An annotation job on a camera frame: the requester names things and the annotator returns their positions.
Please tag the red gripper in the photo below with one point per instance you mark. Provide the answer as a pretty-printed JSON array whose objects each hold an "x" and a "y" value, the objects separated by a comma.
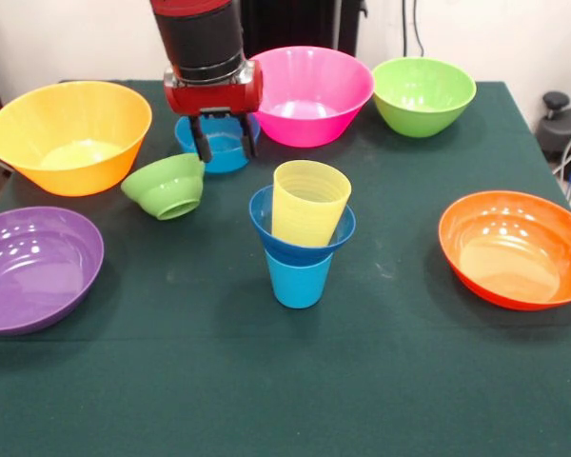
[{"x": 214, "y": 97}]

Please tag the small green plastic bowl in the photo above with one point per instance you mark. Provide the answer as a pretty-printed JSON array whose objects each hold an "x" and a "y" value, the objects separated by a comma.
[{"x": 164, "y": 185}]

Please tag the translucent yellow plastic cup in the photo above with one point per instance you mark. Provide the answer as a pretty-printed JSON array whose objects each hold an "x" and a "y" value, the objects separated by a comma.
[{"x": 304, "y": 214}]

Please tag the light blue plastic cup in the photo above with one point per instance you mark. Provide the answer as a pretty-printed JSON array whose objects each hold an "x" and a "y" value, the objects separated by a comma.
[{"x": 297, "y": 285}]

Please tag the large green plastic bowl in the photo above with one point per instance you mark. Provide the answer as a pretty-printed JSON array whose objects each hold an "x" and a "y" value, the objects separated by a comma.
[{"x": 421, "y": 90}]

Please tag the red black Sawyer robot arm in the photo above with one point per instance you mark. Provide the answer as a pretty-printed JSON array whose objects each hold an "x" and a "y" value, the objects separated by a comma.
[{"x": 200, "y": 38}]

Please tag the translucent light blue bowl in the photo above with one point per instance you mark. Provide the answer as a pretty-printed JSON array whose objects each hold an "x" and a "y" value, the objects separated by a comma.
[{"x": 223, "y": 152}]

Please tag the large pink plastic bowl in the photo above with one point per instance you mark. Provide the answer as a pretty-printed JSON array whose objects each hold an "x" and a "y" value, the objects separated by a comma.
[{"x": 314, "y": 81}]

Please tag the large yellow plastic bowl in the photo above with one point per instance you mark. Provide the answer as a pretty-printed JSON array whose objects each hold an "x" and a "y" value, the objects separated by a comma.
[{"x": 71, "y": 119}]

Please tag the shallow purple plastic bowl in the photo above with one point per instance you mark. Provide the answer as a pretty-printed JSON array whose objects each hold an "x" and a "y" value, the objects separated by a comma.
[{"x": 33, "y": 271}]

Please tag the dark green tablecloth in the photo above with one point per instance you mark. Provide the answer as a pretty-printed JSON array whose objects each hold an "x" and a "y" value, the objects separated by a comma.
[{"x": 285, "y": 381}]

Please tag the shallow orange plastic bowl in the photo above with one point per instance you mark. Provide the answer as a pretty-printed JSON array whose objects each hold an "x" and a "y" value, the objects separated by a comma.
[{"x": 514, "y": 252}]

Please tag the black knob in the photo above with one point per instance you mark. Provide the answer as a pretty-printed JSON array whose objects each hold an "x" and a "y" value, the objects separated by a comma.
[{"x": 556, "y": 101}]

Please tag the black round base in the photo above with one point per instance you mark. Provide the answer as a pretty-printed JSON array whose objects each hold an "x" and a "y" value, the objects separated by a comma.
[{"x": 568, "y": 128}]

